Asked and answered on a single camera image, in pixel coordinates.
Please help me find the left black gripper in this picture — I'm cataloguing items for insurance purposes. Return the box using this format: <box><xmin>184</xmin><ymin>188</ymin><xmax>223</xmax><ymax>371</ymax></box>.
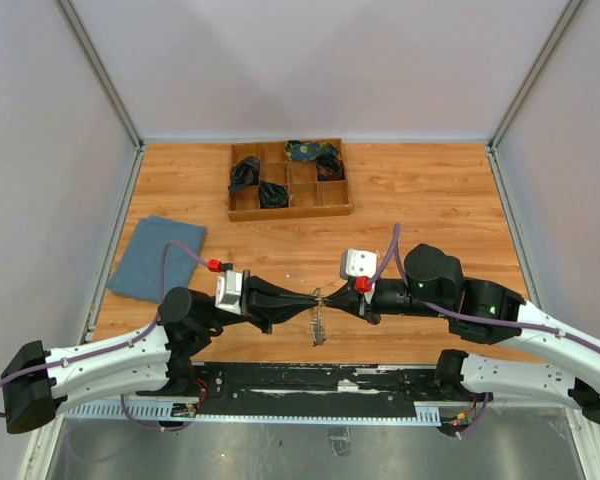
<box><xmin>202</xmin><ymin>269</ymin><xmax>319</xmax><ymax>334</ymax></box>

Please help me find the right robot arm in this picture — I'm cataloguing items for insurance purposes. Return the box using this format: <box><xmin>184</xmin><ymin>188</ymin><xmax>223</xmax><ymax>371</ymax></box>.
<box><xmin>324</xmin><ymin>244</ymin><xmax>600</xmax><ymax>425</ymax></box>

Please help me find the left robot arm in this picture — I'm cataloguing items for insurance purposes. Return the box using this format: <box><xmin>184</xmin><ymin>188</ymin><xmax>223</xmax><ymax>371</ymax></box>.
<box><xmin>0</xmin><ymin>271</ymin><xmax>319</xmax><ymax>434</ymax></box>

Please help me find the dark rolled tie centre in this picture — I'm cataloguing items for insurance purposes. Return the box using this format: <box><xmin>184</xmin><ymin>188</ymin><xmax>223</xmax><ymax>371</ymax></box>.
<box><xmin>258</xmin><ymin>181</ymin><xmax>290</xmax><ymax>209</ymax></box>

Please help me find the dark rolled tie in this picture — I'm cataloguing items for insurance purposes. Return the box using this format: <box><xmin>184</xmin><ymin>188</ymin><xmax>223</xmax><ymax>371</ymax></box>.
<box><xmin>228</xmin><ymin>156</ymin><xmax>260</xmax><ymax>195</ymax></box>
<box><xmin>258</xmin><ymin>181</ymin><xmax>290</xmax><ymax>209</ymax></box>
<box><xmin>315</xmin><ymin>154</ymin><xmax>345</xmax><ymax>181</ymax></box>

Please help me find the wooden compartment tray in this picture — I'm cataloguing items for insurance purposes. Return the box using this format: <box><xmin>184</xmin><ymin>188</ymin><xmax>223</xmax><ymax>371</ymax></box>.
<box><xmin>227</xmin><ymin>138</ymin><xmax>353</xmax><ymax>222</ymax></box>

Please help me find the dark rolled tie right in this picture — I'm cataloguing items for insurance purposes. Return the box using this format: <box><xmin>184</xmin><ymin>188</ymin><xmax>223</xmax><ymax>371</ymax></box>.
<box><xmin>315</xmin><ymin>154</ymin><xmax>345</xmax><ymax>181</ymax></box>

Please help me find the dark rolled tie left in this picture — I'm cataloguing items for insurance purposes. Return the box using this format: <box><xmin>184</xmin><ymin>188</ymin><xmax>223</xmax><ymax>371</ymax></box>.
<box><xmin>228</xmin><ymin>156</ymin><xmax>260</xmax><ymax>195</ymax></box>

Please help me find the blue folded cloth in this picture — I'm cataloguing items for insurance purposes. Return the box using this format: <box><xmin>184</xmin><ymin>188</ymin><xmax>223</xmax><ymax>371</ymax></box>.
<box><xmin>107</xmin><ymin>215</ymin><xmax>207</xmax><ymax>304</ymax></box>

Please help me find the blue yellow patterned tie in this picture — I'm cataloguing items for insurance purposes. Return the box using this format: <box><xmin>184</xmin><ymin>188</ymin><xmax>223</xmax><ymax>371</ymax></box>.
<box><xmin>284</xmin><ymin>140</ymin><xmax>340</xmax><ymax>163</ymax></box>

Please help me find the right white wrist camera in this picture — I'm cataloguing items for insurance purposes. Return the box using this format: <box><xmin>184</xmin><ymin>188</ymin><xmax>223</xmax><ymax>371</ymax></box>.
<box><xmin>339</xmin><ymin>248</ymin><xmax>378</xmax><ymax>294</ymax></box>

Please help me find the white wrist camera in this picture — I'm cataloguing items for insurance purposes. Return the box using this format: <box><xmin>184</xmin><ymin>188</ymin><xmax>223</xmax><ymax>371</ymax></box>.
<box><xmin>339</xmin><ymin>248</ymin><xmax>378</xmax><ymax>294</ymax></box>
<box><xmin>207</xmin><ymin>259</ymin><xmax>243</xmax><ymax>315</ymax></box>

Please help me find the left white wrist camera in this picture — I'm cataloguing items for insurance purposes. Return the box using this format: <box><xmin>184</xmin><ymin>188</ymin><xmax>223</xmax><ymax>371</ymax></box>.
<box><xmin>207</xmin><ymin>259</ymin><xmax>243</xmax><ymax>315</ymax></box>

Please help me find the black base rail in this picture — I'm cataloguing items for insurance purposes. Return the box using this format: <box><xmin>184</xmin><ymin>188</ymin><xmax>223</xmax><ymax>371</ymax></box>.
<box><xmin>135</xmin><ymin>360</ymin><xmax>496</xmax><ymax>419</ymax></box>

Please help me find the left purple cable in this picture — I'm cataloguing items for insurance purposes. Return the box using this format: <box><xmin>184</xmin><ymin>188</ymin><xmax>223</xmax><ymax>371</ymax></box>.
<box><xmin>0</xmin><ymin>240</ymin><xmax>214</xmax><ymax>434</ymax></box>

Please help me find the grey slotted cable duct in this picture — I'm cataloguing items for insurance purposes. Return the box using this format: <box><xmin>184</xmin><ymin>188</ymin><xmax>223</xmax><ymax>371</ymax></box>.
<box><xmin>66</xmin><ymin>393</ymin><xmax>442</xmax><ymax>427</ymax></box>

